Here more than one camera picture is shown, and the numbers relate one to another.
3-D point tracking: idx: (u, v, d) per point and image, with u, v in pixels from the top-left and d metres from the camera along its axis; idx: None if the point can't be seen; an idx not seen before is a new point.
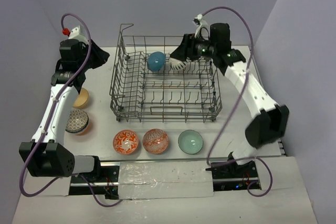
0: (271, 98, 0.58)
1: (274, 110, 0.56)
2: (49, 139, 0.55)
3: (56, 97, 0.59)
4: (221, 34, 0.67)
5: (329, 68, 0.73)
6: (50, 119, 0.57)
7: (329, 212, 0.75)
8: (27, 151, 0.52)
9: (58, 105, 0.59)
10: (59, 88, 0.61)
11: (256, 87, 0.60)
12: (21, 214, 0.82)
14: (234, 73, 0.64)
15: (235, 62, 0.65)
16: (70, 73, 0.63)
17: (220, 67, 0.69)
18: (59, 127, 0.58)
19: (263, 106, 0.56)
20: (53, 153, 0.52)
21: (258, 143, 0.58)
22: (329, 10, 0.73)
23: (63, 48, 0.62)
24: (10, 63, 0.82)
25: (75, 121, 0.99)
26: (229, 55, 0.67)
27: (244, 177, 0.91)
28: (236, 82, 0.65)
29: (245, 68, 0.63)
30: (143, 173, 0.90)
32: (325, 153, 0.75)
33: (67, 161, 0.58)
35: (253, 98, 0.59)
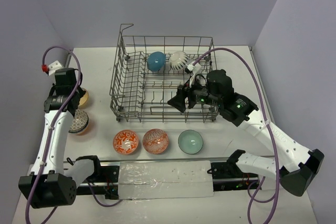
0: (301, 145, 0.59)
1: (310, 159, 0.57)
2: (49, 170, 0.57)
3: (52, 125, 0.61)
4: (224, 86, 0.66)
5: (329, 68, 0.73)
6: (48, 149, 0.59)
7: (329, 212, 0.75)
8: (27, 185, 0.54)
9: (54, 134, 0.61)
10: (53, 115, 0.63)
11: (282, 138, 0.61)
12: (22, 215, 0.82)
14: (254, 127, 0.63)
15: (249, 113, 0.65)
16: (63, 97, 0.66)
17: (232, 120, 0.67)
18: (58, 155, 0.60)
19: (300, 159, 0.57)
20: (54, 183, 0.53)
21: (300, 194, 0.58)
22: (329, 11, 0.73)
23: (59, 73, 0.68)
24: (8, 63, 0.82)
25: (75, 121, 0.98)
26: (238, 106, 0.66)
27: (244, 177, 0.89)
28: (256, 133, 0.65)
29: (262, 118, 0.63)
30: (143, 173, 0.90)
32: (325, 153, 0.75)
33: (70, 188, 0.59)
35: (286, 152, 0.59)
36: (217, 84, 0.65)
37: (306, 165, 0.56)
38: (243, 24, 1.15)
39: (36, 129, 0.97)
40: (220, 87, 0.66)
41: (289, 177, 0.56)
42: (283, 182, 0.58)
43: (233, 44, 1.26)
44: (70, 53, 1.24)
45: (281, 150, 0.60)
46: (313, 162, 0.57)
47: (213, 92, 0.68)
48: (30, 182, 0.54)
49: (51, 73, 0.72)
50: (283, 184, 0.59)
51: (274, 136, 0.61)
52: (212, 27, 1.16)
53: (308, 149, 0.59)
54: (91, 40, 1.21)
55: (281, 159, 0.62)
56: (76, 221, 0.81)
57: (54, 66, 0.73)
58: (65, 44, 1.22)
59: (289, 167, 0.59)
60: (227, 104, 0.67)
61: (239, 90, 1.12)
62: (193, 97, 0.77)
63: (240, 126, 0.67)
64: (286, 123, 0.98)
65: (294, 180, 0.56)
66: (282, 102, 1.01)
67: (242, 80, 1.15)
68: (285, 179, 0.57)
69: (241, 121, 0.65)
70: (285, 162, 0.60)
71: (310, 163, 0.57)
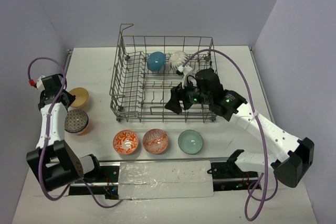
0: (290, 134, 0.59)
1: (300, 147, 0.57)
2: (53, 140, 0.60)
3: (49, 111, 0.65)
4: (212, 82, 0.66)
5: (329, 68, 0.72)
6: (49, 127, 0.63)
7: (329, 212, 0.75)
8: (35, 159, 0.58)
9: (52, 117, 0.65)
10: (49, 106, 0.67)
11: (270, 128, 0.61)
12: (21, 215, 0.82)
14: (243, 119, 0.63)
15: (238, 107, 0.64)
16: (55, 94, 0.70)
17: (222, 115, 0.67)
18: (60, 132, 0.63)
19: (290, 147, 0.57)
20: (61, 150, 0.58)
21: (295, 186, 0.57)
22: (329, 10, 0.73)
23: (45, 78, 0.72)
24: (9, 63, 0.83)
25: (76, 121, 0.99)
26: (227, 100, 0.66)
27: (244, 177, 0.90)
28: (246, 126, 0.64)
29: (251, 110, 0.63)
30: (143, 173, 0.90)
32: (326, 154, 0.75)
33: (76, 162, 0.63)
35: (275, 141, 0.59)
36: (205, 81, 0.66)
37: (295, 153, 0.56)
38: (243, 23, 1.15)
39: (36, 129, 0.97)
40: (207, 83, 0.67)
41: (281, 168, 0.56)
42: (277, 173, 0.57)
43: (233, 44, 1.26)
44: (70, 52, 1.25)
45: (270, 140, 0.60)
46: (303, 151, 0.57)
47: (203, 90, 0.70)
48: (38, 156, 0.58)
49: (38, 86, 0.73)
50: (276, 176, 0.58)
51: (263, 127, 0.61)
52: (212, 27, 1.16)
53: (297, 138, 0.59)
54: (91, 40, 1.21)
55: (272, 149, 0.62)
56: (76, 221, 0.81)
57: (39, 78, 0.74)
58: (65, 44, 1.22)
59: (280, 157, 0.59)
60: (217, 99, 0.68)
61: (239, 90, 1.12)
62: (185, 97, 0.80)
63: (231, 120, 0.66)
64: (286, 122, 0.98)
65: (284, 171, 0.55)
66: (282, 102, 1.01)
67: (243, 79, 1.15)
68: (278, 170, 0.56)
69: (230, 116, 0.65)
70: (276, 152, 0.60)
71: (298, 150, 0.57)
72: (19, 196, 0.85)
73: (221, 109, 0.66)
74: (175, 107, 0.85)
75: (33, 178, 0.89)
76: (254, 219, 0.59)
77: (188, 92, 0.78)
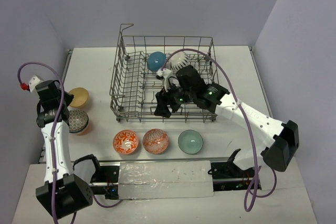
0: (274, 118, 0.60)
1: (284, 130, 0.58)
2: (62, 174, 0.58)
3: (52, 135, 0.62)
4: (192, 77, 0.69)
5: (329, 68, 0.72)
6: (55, 156, 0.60)
7: (329, 212, 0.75)
8: (46, 194, 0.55)
9: (56, 142, 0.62)
10: (50, 127, 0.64)
11: (254, 114, 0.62)
12: (21, 215, 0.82)
14: (228, 109, 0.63)
15: (221, 98, 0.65)
16: (54, 109, 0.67)
17: (207, 108, 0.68)
18: (67, 160, 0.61)
19: (274, 131, 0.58)
20: (72, 184, 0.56)
21: (284, 170, 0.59)
22: (329, 10, 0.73)
23: (40, 89, 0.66)
24: (9, 63, 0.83)
25: (76, 121, 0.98)
26: (210, 93, 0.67)
27: (244, 177, 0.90)
28: (231, 116, 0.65)
29: (234, 99, 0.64)
30: (143, 173, 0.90)
32: (326, 153, 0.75)
33: (86, 188, 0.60)
35: (260, 127, 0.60)
36: (185, 76, 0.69)
37: (280, 137, 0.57)
38: (243, 23, 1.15)
39: (36, 129, 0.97)
40: (188, 79, 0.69)
41: (267, 153, 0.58)
42: (266, 159, 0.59)
43: (233, 44, 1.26)
44: (70, 52, 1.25)
45: (254, 126, 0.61)
46: (288, 134, 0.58)
47: (184, 87, 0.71)
48: (48, 191, 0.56)
49: (31, 88, 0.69)
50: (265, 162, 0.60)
51: (248, 115, 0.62)
52: (212, 27, 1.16)
53: (282, 122, 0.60)
54: (91, 40, 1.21)
55: (258, 136, 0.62)
56: (76, 221, 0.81)
57: (33, 81, 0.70)
58: (65, 44, 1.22)
59: (266, 142, 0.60)
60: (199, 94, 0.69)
61: (240, 90, 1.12)
62: (170, 99, 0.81)
63: (216, 112, 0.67)
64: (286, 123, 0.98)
65: (270, 156, 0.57)
66: (282, 102, 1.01)
67: (243, 80, 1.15)
68: (265, 156, 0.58)
69: (215, 108, 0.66)
70: (263, 138, 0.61)
71: (284, 133, 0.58)
72: (19, 197, 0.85)
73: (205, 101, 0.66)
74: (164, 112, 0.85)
75: (33, 178, 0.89)
76: (250, 208, 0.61)
77: (172, 94, 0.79)
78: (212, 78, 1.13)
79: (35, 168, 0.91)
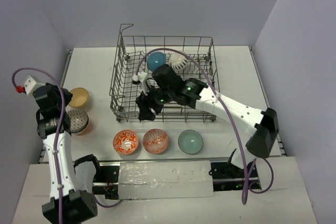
0: (253, 108, 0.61)
1: (264, 118, 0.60)
2: (68, 190, 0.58)
3: (54, 148, 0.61)
4: (168, 75, 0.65)
5: (329, 68, 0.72)
6: (59, 170, 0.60)
7: (329, 212, 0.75)
8: (53, 210, 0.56)
9: (60, 156, 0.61)
10: (53, 139, 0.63)
11: (234, 106, 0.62)
12: (21, 215, 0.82)
14: (208, 103, 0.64)
15: (200, 92, 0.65)
16: (55, 118, 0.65)
17: (187, 104, 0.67)
18: (72, 173, 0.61)
19: (255, 120, 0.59)
20: (79, 200, 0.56)
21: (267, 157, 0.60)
22: (329, 10, 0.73)
23: (38, 98, 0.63)
24: (9, 63, 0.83)
25: (75, 121, 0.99)
26: (189, 88, 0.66)
27: (244, 177, 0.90)
28: (212, 110, 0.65)
29: (213, 92, 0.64)
30: (143, 173, 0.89)
32: (326, 153, 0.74)
33: (92, 201, 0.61)
35: (241, 118, 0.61)
36: (160, 75, 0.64)
37: (261, 125, 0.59)
38: (243, 23, 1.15)
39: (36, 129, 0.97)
40: (164, 78, 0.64)
41: (250, 142, 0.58)
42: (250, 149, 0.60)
43: (233, 44, 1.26)
44: (70, 52, 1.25)
45: (236, 117, 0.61)
46: (268, 121, 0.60)
47: (161, 86, 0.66)
48: (54, 207, 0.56)
49: (29, 92, 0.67)
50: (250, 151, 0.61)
51: (228, 107, 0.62)
52: (212, 27, 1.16)
53: (261, 110, 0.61)
54: (91, 40, 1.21)
55: (240, 126, 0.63)
56: None
57: (29, 83, 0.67)
58: (65, 44, 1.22)
59: (249, 131, 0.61)
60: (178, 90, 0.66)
61: (240, 89, 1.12)
62: (153, 103, 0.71)
63: (197, 107, 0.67)
64: (286, 122, 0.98)
65: (254, 145, 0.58)
66: (282, 101, 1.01)
67: (243, 80, 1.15)
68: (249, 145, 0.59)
69: (195, 103, 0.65)
70: (245, 128, 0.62)
71: (264, 121, 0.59)
72: (19, 196, 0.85)
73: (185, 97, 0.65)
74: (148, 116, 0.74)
75: (32, 178, 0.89)
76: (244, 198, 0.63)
77: (152, 97, 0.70)
78: (212, 78, 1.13)
79: (35, 168, 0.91)
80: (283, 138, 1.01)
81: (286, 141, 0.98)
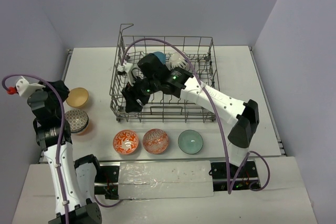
0: (236, 99, 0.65)
1: (246, 109, 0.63)
2: (74, 205, 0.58)
3: (57, 162, 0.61)
4: (153, 65, 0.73)
5: (329, 67, 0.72)
6: (63, 185, 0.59)
7: (329, 212, 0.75)
8: None
9: (62, 169, 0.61)
10: (54, 151, 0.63)
11: (219, 97, 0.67)
12: (21, 214, 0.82)
14: (193, 93, 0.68)
15: (185, 82, 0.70)
16: (55, 128, 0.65)
17: (172, 93, 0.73)
18: (76, 188, 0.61)
19: (237, 110, 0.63)
20: (85, 215, 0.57)
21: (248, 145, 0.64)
22: (329, 10, 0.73)
23: (35, 108, 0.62)
24: (9, 63, 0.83)
25: (76, 121, 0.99)
26: (174, 77, 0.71)
27: (244, 177, 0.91)
28: (197, 100, 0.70)
29: (198, 83, 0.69)
30: (143, 173, 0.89)
32: (326, 153, 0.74)
33: (95, 208, 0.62)
35: (224, 108, 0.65)
36: (146, 64, 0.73)
37: (242, 115, 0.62)
38: (243, 23, 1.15)
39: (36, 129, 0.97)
40: (149, 67, 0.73)
41: (232, 130, 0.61)
42: (232, 137, 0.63)
43: (233, 44, 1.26)
44: (70, 52, 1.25)
45: (219, 107, 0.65)
46: (249, 112, 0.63)
47: (147, 76, 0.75)
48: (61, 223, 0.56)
49: (22, 93, 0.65)
50: (232, 140, 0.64)
51: (212, 97, 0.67)
52: (212, 27, 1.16)
53: (243, 102, 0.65)
54: (91, 40, 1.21)
55: (223, 116, 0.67)
56: None
57: (21, 84, 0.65)
58: (65, 44, 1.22)
59: (231, 120, 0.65)
60: (163, 79, 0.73)
61: (240, 89, 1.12)
62: (138, 93, 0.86)
63: (181, 96, 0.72)
64: (286, 122, 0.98)
65: (234, 134, 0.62)
66: (282, 101, 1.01)
67: (243, 80, 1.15)
68: (231, 134, 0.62)
69: (180, 92, 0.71)
70: (228, 118, 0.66)
71: (245, 112, 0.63)
72: (19, 196, 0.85)
73: (169, 86, 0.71)
74: (135, 107, 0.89)
75: (33, 178, 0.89)
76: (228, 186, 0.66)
77: (140, 88, 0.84)
78: (212, 78, 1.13)
79: (35, 168, 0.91)
80: (283, 138, 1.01)
81: (286, 141, 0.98)
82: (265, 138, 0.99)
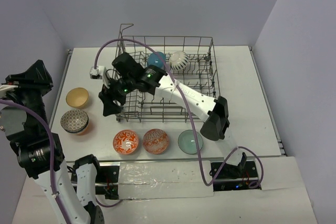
0: (208, 96, 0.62)
1: (217, 106, 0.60)
2: None
3: (54, 192, 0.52)
4: (127, 63, 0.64)
5: (329, 68, 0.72)
6: (66, 212, 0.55)
7: (330, 212, 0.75)
8: None
9: (61, 197, 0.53)
10: (47, 178, 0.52)
11: (191, 93, 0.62)
12: (21, 215, 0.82)
14: (166, 91, 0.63)
15: (160, 80, 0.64)
16: (43, 149, 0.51)
17: (147, 91, 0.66)
18: (80, 210, 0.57)
19: (208, 108, 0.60)
20: None
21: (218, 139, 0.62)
22: (328, 10, 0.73)
23: (11, 134, 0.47)
24: (9, 63, 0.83)
25: (75, 121, 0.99)
26: (148, 75, 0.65)
27: (244, 177, 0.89)
28: (170, 97, 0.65)
29: (172, 81, 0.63)
30: (143, 173, 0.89)
32: (326, 153, 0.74)
33: (98, 211, 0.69)
35: (196, 105, 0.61)
36: (120, 63, 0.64)
37: (213, 112, 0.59)
38: (243, 23, 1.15)
39: None
40: (123, 66, 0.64)
41: (203, 126, 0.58)
42: (202, 131, 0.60)
43: (233, 44, 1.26)
44: (70, 52, 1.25)
45: (191, 104, 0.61)
46: (219, 108, 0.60)
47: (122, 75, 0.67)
48: None
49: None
50: (203, 134, 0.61)
51: (185, 94, 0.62)
52: (212, 27, 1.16)
53: (214, 98, 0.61)
54: (91, 40, 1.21)
55: (196, 113, 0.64)
56: None
57: None
58: (65, 44, 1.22)
59: (203, 117, 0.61)
60: (138, 77, 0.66)
61: (240, 89, 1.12)
62: (116, 95, 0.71)
63: (156, 94, 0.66)
64: (286, 123, 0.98)
65: (206, 127, 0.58)
66: (282, 101, 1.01)
67: (243, 80, 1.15)
68: (202, 128, 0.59)
69: (155, 90, 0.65)
70: (200, 115, 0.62)
71: (217, 109, 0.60)
72: (19, 197, 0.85)
73: (144, 84, 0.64)
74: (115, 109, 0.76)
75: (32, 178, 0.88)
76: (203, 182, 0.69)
77: (115, 88, 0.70)
78: (212, 78, 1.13)
79: None
80: (283, 138, 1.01)
81: (286, 141, 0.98)
82: (266, 138, 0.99)
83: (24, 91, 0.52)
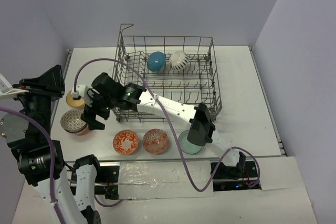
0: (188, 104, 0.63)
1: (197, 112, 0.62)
2: None
3: (53, 200, 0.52)
4: (107, 84, 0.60)
5: (329, 68, 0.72)
6: (64, 220, 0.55)
7: (330, 212, 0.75)
8: None
9: (60, 204, 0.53)
10: (46, 185, 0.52)
11: (171, 104, 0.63)
12: (22, 215, 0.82)
14: (147, 106, 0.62)
15: (140, 96, 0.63)
16: (43, 157, 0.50)
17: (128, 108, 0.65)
18: (77, 217, 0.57)
19: (190, 116, 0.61)
20: None
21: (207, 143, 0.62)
22: (328, 10, 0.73)
23: (11, 141, 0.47)
24: (9, 63, 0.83)
25: (75, 121, 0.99)
26: (129, 94, 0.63)
27: (244, 177, 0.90)
28: (150, 112, 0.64)
29: (151, 95, 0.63)
30: (143, 173, 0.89)
32: (326, 153, 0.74)
33: (96, 216, 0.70)
35: (177, 115, 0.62)
36: (101, 85, 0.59)
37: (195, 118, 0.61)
38: (243, 23, 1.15)
39: None
40: (103, 88, 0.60)
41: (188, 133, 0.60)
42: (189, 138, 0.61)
43: (233, 44, 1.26)
44: (70, 52, 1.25)
45: (173, 115, 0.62)
46: (200, 114, 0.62)
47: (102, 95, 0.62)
48: None
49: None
50: (192, 141, 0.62)
51: (165, 106, 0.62)
52: (212, 27, 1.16)
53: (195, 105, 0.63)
54: (91, 40, 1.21)
55: (178, 122, 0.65)
56: None
57: None
58: (65, 44, 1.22)
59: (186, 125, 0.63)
60: (118, 96, 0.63)
61: (239, 89, 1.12)
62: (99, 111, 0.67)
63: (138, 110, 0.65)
64: (286, 122, 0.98)
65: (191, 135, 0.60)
66: (282, 101, 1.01)
67: (243, 80, 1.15)
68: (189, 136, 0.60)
69: (137, 107, 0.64)
70: (182, 123, 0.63)
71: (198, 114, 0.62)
72: (19, 197, 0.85)
73: (126, 104, 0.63)
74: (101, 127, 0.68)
75: None
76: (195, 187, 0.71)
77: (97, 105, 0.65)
78: (212, 78, 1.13)
79: None
80: (283, 138, 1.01)
81: (286, 141, 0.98)
82: (266, 138, 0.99)
83: (33, 96, 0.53)
